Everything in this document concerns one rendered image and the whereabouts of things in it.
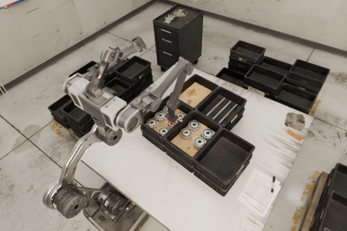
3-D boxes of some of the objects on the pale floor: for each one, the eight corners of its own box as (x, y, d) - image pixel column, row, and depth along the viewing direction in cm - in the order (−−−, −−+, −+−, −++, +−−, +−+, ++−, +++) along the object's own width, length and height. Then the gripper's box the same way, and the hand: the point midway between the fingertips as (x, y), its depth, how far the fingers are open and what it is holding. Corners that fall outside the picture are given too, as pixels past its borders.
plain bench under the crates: (225, 299, 200) (238, 284, 150) (93, 187, 270) (71, 152, 220) (292, 157, 287) (314, 117, 237) (178, 100, 357) (177, 61, 307)
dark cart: (180, 81, 386) (179, 29, 322) (157, 71, 406) (152, 19, 341) (201, 62, 419) (203, 10, 354) (179, 53, 438) (177, 3, 374)
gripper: (163, 112, 207) (164, 123, 218) (174, 117, 202) (174, 128, 214) (168, 106, 210) (169, 118, 222) (178, 112, 206) (179, 123, 217)
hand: (172, 122), depth 217 cm, fingers open, 5 cm apart
